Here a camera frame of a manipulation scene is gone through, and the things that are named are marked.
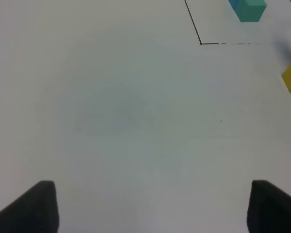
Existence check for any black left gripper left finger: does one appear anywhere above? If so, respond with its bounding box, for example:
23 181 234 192
0 181 60 233

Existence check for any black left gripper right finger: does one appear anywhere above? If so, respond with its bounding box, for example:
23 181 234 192
247 180 291 233

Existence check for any template green cube block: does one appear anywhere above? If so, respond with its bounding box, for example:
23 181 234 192
234 0 267 22

